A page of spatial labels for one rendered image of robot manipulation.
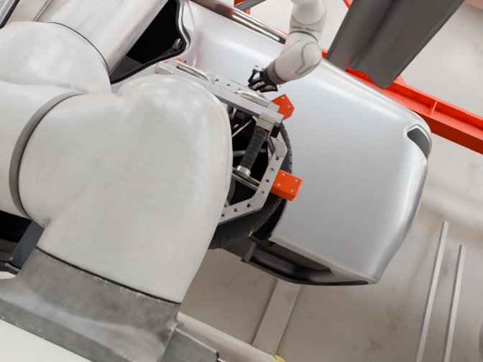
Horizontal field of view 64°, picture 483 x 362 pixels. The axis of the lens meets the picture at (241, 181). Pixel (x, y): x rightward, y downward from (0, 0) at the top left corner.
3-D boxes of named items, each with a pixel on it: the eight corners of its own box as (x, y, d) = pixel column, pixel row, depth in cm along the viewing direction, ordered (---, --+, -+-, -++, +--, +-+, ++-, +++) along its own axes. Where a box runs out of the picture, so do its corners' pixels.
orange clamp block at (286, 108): (271, 127, 145) (291, 116, 146) (274, 118, 137) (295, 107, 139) (261, 112, 146) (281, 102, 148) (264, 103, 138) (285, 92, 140)
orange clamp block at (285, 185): (268, 192, 138) (291, 202, 137) (272, 186, 130) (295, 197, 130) (275, 174, 140) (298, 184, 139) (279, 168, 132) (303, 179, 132)
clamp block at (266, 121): (266, 142, 121) (272, 128, 122) (270, 131, 112) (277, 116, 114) (251, 136, 121) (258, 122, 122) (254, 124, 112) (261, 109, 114)
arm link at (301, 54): (295, 88, 131) (305, 54, 133) (323, 75, 117) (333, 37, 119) (268, 75, 127) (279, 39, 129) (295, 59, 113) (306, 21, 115)
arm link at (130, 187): (158, 302, 30) (258, 72, 36) (-27, 223, 33) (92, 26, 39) (198, 305, 45) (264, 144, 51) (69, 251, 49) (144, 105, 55)
